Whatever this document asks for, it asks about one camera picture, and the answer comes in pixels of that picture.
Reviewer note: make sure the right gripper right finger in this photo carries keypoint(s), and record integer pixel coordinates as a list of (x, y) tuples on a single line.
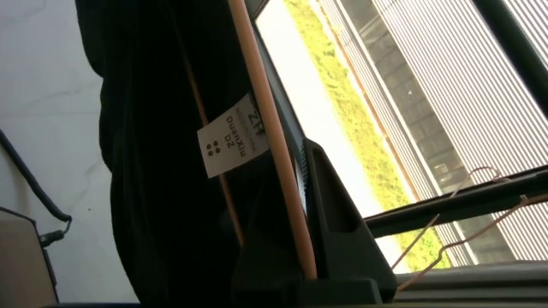
[(347, 261)]

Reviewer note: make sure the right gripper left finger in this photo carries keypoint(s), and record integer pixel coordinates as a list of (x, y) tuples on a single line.
[(265, 274)]

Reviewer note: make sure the black garment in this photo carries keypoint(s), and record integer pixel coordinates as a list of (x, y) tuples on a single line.
[(150, 171)]

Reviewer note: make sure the black clothes rack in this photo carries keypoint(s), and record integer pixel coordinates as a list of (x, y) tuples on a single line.
[(428, 214)]

